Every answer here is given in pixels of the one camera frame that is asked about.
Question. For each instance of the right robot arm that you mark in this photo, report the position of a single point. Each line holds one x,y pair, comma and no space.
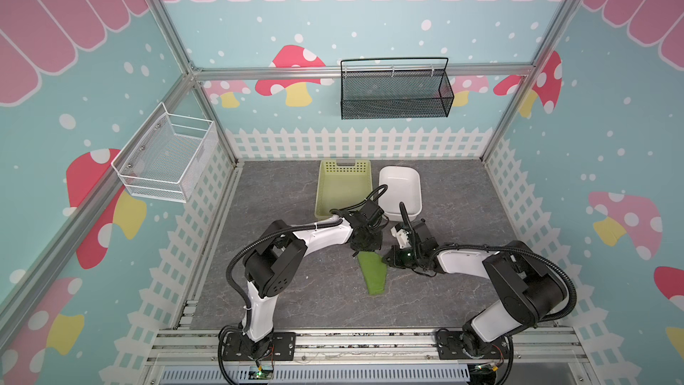
530,288

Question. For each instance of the green paper napkin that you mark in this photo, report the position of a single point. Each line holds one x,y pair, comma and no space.
374,272

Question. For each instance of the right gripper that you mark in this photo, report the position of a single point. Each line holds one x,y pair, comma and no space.
396,256

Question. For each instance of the white wire mesh basket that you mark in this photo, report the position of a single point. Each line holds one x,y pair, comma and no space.
165,159

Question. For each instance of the black wire mesh basket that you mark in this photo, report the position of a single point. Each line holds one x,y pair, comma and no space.
395,88

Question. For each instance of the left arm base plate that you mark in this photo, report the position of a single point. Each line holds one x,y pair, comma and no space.
274,347

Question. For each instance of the aluminium mounting rail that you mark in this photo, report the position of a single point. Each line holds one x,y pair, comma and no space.
551,355

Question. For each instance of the white plastic tub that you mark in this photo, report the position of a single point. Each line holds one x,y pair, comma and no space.
403,186

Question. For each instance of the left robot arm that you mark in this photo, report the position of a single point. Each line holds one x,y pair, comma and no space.
262,270

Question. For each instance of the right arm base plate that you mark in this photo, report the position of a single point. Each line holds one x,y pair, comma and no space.
467,345

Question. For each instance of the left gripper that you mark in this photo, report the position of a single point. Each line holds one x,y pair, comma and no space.
376,246

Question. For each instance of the green perforated plastic basket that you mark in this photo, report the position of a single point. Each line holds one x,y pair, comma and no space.
341,183

